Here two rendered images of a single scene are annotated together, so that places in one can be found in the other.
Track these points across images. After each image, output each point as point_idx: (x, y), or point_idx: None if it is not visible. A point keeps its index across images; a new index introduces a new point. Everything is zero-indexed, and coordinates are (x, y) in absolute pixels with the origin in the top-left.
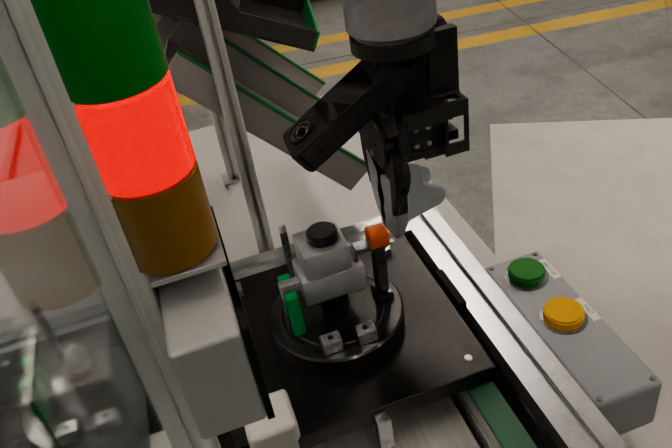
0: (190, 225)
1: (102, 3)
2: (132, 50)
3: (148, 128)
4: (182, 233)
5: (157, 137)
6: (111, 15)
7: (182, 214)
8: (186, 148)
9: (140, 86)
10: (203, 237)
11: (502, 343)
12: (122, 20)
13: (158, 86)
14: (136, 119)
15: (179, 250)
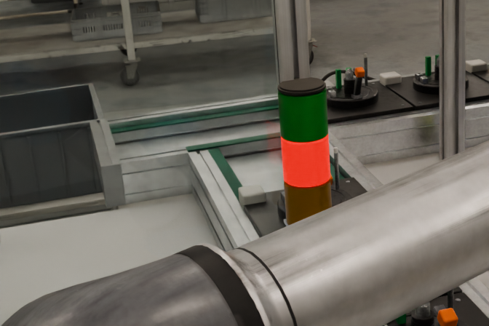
0: (292, 207)
1: (281, 101)
2: (287, 123)
3: (286, 155)
4: (289, 207)
5: (288, 161)
6: (283, 107)
7: (290, 199)
8: (301, 176)
9: (287, 137)
10: (297, 219)
11: None
12: (286, 110)
13: (295, 143)
14: (284, 148)
15: (287, 214)
